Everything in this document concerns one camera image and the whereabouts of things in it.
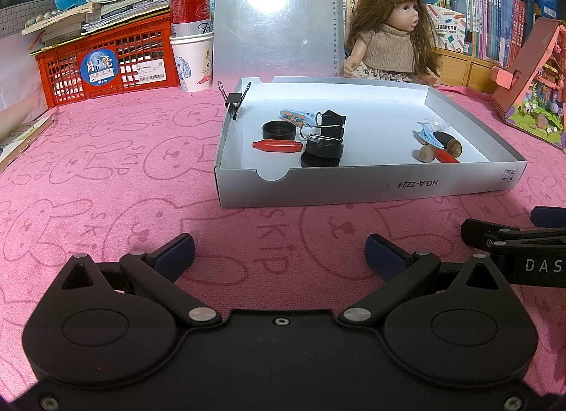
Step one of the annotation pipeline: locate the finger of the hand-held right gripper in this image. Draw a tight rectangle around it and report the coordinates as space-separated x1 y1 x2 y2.
461 219 566 253
530 207 566 228

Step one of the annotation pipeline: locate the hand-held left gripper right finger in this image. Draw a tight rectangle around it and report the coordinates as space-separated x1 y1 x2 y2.
338 234 516 328

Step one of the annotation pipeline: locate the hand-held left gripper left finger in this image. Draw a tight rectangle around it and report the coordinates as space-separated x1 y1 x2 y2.
51 234 222 328

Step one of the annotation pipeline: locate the white cardboard box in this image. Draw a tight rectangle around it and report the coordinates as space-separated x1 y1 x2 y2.
214 76 528 209

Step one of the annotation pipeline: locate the plain blue hair clip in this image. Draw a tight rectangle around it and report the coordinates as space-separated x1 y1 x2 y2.
412 125 445 149

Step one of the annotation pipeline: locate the blue dotted hair clip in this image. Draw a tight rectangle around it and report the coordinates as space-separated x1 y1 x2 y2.
278 108 317 126

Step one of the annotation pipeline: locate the pink rabbit print cloth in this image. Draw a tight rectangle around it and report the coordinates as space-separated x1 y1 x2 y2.
0 81 566 394

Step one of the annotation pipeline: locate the colourful paper house model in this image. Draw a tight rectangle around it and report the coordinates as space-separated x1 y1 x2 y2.
490 17 566 150

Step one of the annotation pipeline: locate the black binder clip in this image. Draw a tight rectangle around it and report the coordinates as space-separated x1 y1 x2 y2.
297 109 347 143

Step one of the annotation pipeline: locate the wooden desk organizer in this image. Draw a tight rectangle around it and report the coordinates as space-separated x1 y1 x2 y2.
435 46 505 94

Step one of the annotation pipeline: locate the white paper cup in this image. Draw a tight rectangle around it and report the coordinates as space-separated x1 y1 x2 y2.
169 32 215 93

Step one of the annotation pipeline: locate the flat lying book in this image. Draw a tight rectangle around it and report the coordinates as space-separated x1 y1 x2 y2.
0 106 56 173

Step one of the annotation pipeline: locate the brown-haired doll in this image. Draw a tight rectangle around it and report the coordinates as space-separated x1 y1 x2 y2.
342 0 443 89

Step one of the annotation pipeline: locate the white printed carton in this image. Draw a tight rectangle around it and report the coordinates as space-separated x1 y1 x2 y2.
427 4 469 56

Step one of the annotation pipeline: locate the red plastic crate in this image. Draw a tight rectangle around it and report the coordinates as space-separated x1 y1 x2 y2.
34 19 182 108

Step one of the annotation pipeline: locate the row of upright books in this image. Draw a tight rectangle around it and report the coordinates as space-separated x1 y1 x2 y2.
190 0 544 64

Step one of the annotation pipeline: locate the white paper sheet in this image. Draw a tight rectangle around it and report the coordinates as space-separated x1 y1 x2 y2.
0 31 49 111

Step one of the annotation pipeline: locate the translucent plastic clipboard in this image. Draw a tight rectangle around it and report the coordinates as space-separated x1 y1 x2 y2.
211 0 342 80

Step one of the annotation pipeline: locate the red soda can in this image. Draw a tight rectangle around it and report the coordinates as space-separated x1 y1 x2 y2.
169 0 213 38

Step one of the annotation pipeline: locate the grey grid cutting mat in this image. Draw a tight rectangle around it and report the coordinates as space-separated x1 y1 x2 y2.
0 0 60 40

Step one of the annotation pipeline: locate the binder clip with silver handles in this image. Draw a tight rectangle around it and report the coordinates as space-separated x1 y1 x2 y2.
216 80 253 122

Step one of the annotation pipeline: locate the white bead string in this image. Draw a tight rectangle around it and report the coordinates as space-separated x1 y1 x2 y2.
22 11 60 34

